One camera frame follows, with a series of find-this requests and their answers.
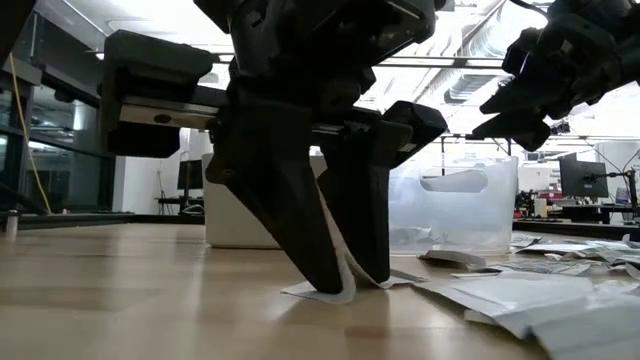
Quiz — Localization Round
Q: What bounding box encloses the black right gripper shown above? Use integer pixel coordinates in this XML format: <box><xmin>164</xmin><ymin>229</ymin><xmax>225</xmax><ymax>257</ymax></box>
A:
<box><xmin>472</xmin><ymin>22</ymin><xmax>640</xmax><ymax>153</ymax></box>

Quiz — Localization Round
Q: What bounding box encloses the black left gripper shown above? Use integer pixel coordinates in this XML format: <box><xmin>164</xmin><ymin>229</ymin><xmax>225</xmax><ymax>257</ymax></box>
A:
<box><xmin>102</xmin><ymin>0</ymin><xmax>449</xmax><ymax>169</ymax></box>

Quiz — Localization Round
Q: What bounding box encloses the white paper packet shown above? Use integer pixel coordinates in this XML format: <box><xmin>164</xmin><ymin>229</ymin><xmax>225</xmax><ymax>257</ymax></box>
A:
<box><xmin>587</xmin><ymin>240</ymin><xmax>640</xmax><ymax>266</ymax></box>
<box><xmin>280</xmin><ymin>187</ymin><xmax>429</xmax><ymax>306</ymax></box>

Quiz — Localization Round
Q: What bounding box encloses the light grey plastic bin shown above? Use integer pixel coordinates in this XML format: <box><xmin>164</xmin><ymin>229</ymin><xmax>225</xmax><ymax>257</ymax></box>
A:
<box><xmin>202</xmin><ymin>152</ymin><xmax>329</xmax><ymax>250</ymax></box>

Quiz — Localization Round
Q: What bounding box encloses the black computer monitor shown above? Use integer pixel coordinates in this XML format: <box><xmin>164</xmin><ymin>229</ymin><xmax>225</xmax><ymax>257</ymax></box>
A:
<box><xmin>558</xmin><ymin>157</ymin><xmax>610</xmax><ymax>200</ymax></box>
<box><xmin>177</xmin><ymin>159</ymin><xmax>205</xmax><ymax>192</ymax></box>

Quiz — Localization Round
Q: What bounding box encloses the linear ceiling light fixture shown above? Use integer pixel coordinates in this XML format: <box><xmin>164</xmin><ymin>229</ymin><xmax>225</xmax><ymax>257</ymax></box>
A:
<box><xmin>374</xmin><ymin>55</ymin><xmax>506</xmax><ymax>70</ymax></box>

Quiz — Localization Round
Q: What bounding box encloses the clear plastic bin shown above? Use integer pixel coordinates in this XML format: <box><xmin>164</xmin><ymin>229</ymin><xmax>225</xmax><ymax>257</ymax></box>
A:
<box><xmin>387</xmin><ymin>155</ymin><xmax>520</xmax><ymax>257</ymax></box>

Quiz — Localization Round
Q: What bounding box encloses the dark background desk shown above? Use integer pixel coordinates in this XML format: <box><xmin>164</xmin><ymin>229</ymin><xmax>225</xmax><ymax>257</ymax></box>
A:
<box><xmin>154</xmin><ymin>195</ymin><xmax>206</xmax><ymax>217</ymax></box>
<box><xmin>517</xmin><ymin>202</ymin><xmax>640</xmax><ymax>225</ymax></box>

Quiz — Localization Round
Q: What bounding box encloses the small white bottle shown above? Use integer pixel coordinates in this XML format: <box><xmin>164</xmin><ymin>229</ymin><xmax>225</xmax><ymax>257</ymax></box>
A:
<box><xmin>4</xmin><ymin>209</ymin><xmax>20</xmax><ymax>239</ymax></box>

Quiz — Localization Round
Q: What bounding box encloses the black background rig frame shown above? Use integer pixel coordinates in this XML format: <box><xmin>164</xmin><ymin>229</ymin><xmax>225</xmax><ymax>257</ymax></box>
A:
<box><xmin>439</xmin><ymin>132</ymin><xmax>514</xmax><ymax>156</ymax></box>

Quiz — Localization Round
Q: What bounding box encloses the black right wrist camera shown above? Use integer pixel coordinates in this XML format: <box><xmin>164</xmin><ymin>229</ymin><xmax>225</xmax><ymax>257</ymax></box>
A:
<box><xmin>502</xmin><ymin>27</ymin><xmax>544</xmax><ymax>76</ymax></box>

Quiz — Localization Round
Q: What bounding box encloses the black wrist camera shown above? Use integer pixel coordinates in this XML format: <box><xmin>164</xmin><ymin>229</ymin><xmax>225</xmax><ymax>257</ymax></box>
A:
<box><xmin>372</xmin><ymin>0</ymin><xmax>444</xmax><ymax>49</ymax></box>
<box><xmin>502</xmin><ymin>27</ymin><xmax>544</xmax><ymax>76</ymax></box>

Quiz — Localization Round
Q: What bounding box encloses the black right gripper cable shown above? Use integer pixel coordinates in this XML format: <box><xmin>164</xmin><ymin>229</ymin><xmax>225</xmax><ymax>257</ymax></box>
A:
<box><xmin>509</xmin><ymin>0</ymin><xmax>551</xmax><ymax>17</ymax></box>

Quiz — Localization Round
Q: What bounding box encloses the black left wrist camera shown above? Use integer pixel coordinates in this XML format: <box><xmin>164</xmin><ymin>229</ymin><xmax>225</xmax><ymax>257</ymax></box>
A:
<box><xmin>372</xmin><ymin>0</ymin><xmax>444</xmax><ymax>49</ymax></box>

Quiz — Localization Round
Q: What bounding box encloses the yellow cable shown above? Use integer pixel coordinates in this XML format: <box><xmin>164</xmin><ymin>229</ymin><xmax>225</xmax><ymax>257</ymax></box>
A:
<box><xmin>8</xmin><ymin>52</ymin><xmax>53</xmax><ymax>215</ymax></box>

